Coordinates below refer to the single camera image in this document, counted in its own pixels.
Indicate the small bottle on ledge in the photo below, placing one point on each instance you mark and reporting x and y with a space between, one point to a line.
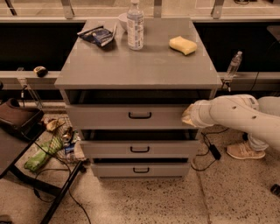
234 65

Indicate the foam padded gripper end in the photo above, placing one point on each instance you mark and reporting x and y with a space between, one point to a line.
199 114

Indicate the beige sneaker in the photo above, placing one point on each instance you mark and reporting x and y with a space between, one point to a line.
244 151

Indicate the blue snack bag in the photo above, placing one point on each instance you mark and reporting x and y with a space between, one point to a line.
99 35

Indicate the green snack bag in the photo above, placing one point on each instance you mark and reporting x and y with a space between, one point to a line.
44 152

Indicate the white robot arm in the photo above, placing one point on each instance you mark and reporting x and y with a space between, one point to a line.
237 112

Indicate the black yellow tape measure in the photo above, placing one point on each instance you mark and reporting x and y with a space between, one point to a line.
40 71

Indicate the person's leg in jeans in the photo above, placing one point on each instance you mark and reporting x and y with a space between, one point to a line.
267 133

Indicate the grey top drawer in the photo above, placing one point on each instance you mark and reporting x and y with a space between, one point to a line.
107 109

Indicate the grey bottom drawer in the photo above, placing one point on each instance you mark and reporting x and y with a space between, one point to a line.
138 168

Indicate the brown black chair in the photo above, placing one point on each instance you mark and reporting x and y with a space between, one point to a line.
19 128

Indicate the black top drawer handle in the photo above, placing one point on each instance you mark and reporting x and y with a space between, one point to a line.
132 115

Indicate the clear plastic water bottle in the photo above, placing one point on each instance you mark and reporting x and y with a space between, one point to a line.
135 26

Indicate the grey middle drawer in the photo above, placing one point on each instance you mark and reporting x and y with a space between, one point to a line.
161 143

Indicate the black power adapter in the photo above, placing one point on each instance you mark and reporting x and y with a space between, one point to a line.
215 152

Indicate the grey drawer cabinet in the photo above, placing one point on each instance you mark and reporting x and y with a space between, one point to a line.
155 66

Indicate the yellow sponge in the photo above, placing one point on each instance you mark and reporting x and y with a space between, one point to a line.
182 45

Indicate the grey drawer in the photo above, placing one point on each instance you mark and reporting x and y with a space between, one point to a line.
161 143
107 109
138 168

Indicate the wire basket of items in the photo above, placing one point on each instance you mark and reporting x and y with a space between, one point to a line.
64 139

